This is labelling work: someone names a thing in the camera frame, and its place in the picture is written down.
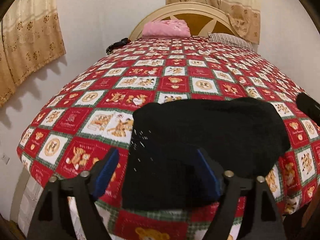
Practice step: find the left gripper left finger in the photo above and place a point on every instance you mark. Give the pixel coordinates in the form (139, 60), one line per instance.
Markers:
(52, 216)

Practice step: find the black pants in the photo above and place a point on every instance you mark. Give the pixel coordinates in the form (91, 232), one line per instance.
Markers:
(180, 149)

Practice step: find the striped pillow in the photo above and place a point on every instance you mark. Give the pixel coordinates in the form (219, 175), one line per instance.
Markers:
(230, 40)

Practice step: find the red patchwork bear bedspread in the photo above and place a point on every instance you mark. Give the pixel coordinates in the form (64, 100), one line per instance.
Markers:
(94, 112)

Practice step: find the cream wooden headboard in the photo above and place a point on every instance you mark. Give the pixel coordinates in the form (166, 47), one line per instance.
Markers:
(201, 19)

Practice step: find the pink folded blanket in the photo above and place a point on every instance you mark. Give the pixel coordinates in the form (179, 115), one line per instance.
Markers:
(166, 28)

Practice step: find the beige curtain side window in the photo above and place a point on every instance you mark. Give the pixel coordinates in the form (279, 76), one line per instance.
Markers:
(30, 39)

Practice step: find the dark clothes bundle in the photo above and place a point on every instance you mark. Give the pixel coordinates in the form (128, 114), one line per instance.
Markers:
(117, 45)

